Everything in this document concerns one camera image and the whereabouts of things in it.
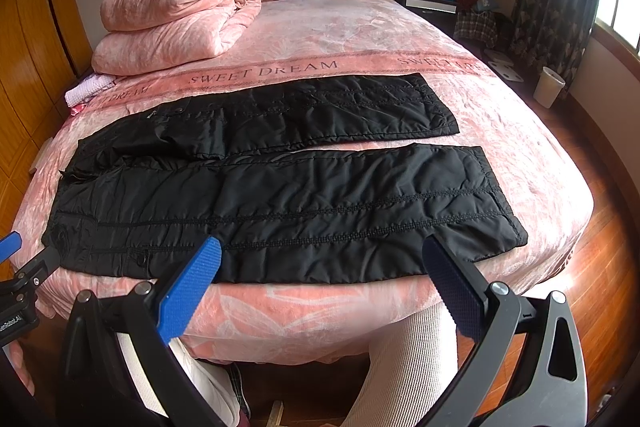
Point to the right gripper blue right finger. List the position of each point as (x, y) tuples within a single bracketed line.
[(548, 386)]

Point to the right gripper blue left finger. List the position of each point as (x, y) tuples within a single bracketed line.
[(97, 388)]

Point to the black padded pants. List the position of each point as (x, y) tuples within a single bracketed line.
[(317, 181)]

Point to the person's leg in white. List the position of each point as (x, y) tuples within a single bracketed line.
[(411, 364)]

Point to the folded light pink towel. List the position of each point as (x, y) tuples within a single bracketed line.
[(88, 88)]

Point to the wooden wardrobe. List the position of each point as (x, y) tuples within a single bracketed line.
[(44, 51)]

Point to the white waste bin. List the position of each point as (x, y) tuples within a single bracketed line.
[(549, 86)]

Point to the folded pink quilt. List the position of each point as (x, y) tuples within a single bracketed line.
[(150, 35)]

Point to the plaid cloth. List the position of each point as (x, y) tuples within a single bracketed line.
[(477, 26)]

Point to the cluttered bedside table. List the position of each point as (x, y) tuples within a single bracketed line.
[(441, 13)]

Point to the pink sweet dream bedspread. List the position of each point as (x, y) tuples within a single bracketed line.
[(305, 39)]

